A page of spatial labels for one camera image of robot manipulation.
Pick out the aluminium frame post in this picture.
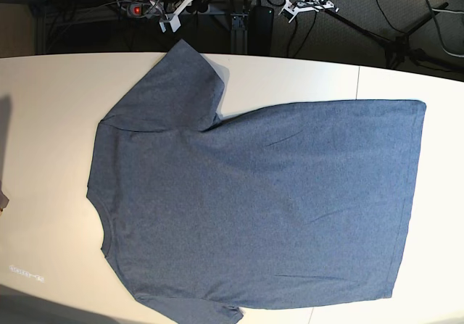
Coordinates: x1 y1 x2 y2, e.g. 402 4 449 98
230 14 248 55

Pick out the blue T-shirt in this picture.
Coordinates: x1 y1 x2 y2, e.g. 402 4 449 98
87 41 426 323

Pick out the black tripod stand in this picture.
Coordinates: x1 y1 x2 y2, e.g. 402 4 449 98
324 10 463 75

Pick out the white power strip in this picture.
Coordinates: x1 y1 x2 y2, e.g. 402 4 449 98
126 1 208 18

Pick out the black power adapter box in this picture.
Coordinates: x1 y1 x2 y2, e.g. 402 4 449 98
247 6 274 57

